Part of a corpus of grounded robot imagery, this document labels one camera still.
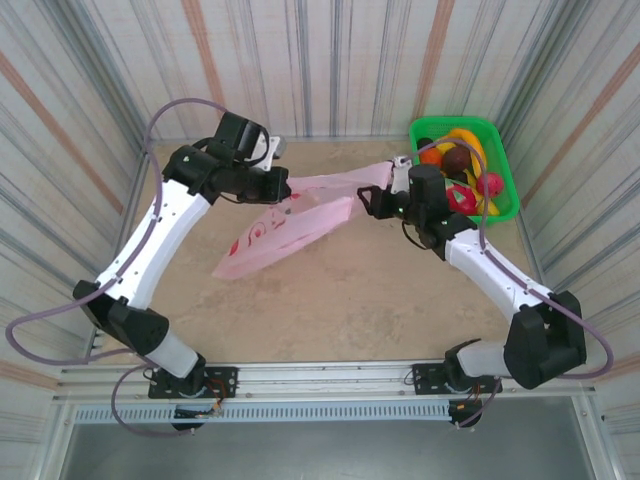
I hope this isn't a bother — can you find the fake dragon fruit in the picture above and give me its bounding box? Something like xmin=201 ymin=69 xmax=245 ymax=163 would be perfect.
xmin=443 ymin=179 xmax=485 ymax=217

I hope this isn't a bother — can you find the green plastic basket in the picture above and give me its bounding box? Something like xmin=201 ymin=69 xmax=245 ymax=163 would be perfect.
xmin=408 ymin=115 xmax=522 ymax=227

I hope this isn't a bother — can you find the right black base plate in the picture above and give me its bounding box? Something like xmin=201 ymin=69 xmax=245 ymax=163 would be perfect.
xmin=409 ymin=363 xmax=504 ymax=397

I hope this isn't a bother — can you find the pink plastic bag red print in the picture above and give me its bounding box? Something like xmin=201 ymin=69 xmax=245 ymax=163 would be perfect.
xmin=210 ymin=160 xmax=401 ymax=281

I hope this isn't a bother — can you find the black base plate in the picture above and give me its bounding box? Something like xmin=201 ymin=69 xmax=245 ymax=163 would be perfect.
xmin=409 ymin=363 xmax=504 ymax=397
xmin=148 ymin=365 xmax=239 ymax=400

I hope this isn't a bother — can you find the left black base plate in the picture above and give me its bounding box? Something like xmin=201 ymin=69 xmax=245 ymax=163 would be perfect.
xmin=148 ymin=365 xmax=239 ymax=400

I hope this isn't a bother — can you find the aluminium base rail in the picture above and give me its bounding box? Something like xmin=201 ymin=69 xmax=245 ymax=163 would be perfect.
xmin=53 ymin=360 xmax=599 ymax=402

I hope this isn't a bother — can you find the fake dark maroon fruit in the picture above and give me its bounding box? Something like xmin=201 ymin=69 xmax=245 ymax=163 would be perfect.
xmin=442 ymin=146 xmax=473 ymax=174

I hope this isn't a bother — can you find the large fake yellow banana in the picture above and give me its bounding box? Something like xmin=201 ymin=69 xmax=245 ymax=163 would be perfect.
xmin=439 ymin=128 xmax=489 ymax=176

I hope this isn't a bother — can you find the perforated grey cable tray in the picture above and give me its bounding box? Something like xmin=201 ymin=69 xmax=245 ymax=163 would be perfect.
xmin=72 ymin=402 xmax=459 ymax=425

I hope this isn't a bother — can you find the fake red apple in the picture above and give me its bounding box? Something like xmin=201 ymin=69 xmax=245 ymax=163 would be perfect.
xmin=475 ymin=172 xmax=506 ymax=201

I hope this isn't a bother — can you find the base wire bundle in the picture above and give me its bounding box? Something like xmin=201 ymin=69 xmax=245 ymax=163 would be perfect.
xmin=202 ymin=378 xmax=226 ymax=417
xmin=449 ymin=383 xmax=487 ymax=416

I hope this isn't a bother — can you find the grey metal panel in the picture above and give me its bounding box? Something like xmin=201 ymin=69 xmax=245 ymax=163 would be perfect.
xmin=57 ymin=397 xmax=604 ymax=480

